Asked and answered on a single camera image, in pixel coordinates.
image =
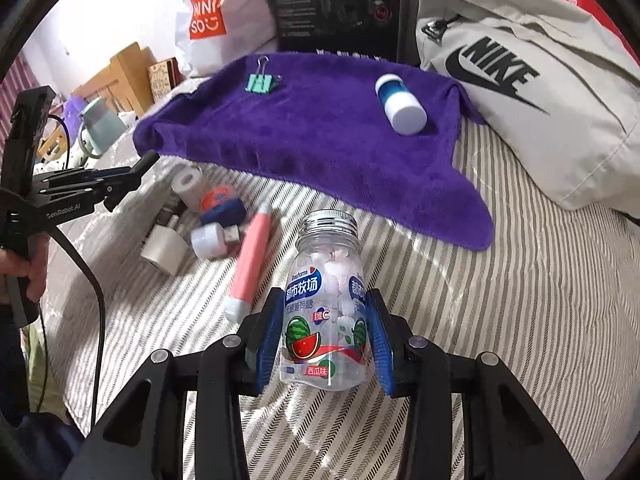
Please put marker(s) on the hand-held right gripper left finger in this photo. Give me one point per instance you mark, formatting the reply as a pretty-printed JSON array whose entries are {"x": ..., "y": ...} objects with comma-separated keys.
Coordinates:
[{"x": 267, "y": 340}]

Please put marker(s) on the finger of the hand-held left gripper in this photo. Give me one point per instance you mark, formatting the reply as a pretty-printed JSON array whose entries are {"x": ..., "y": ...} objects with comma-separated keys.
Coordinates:
[
  {"x": 107, "y": 195},
  {"x": 120, "y": 172}
]

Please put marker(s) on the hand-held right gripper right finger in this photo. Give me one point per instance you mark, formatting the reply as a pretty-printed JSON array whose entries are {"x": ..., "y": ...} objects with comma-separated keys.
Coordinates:
[{"x": 382, "y": 350}]

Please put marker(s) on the white tape roll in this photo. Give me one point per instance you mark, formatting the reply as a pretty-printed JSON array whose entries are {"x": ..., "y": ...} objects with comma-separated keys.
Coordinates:
[{"x": 185, "y": 180}]

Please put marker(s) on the white charger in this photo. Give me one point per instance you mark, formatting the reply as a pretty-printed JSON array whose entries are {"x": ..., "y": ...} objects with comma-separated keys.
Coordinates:
[{"x": 162, "y": 250}]

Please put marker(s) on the pink tube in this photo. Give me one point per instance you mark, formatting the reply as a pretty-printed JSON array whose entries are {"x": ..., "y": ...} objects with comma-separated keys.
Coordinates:
[{"x": 250, "y": 260}]

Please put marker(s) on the small grey cap bottle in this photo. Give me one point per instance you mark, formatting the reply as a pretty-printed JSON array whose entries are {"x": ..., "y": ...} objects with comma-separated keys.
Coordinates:
[{"x": 207, "y": 240}]

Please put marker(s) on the person's left hand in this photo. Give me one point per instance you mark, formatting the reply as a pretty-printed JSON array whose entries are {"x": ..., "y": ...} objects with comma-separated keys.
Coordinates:
[{"x": 37, "y": 270}]

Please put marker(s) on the teal cup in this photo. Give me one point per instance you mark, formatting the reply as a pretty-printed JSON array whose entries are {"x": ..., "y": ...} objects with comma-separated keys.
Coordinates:
[{"x": 100, "y": 125}]

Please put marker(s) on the wooden furniture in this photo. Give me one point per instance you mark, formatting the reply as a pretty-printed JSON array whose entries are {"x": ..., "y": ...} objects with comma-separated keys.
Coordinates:
[{"x": 125, "y": 75}]

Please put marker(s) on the printed box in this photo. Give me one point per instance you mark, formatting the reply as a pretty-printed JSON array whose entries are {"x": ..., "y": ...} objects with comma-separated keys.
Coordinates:
[{"x": 162, "y": 77}]

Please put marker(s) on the green binder clip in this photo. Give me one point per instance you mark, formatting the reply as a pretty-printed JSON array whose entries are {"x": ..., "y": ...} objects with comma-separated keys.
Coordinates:
[{"x": 261, "y": 85}]

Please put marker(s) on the purple towel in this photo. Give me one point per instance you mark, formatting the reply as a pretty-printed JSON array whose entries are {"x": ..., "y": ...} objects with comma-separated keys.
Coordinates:
[{"x": 325, "y": 150}]

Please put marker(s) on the white shopping bag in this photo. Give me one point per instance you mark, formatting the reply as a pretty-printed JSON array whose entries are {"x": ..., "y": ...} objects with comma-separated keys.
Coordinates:
[{"x": 235, "y": 10}]

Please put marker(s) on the blue and white bottle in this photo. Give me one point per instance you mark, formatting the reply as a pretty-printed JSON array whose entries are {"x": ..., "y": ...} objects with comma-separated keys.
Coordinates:
[{"x": 400, "y": 97}]

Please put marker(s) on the black cardboard box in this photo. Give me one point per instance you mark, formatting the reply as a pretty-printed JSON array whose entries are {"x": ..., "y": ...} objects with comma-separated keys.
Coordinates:
[{"x": 320, "y": 10}]

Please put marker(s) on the grey bag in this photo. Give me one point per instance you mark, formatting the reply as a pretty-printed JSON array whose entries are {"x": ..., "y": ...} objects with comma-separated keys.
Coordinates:
[{"x": 550, "y": 125}]

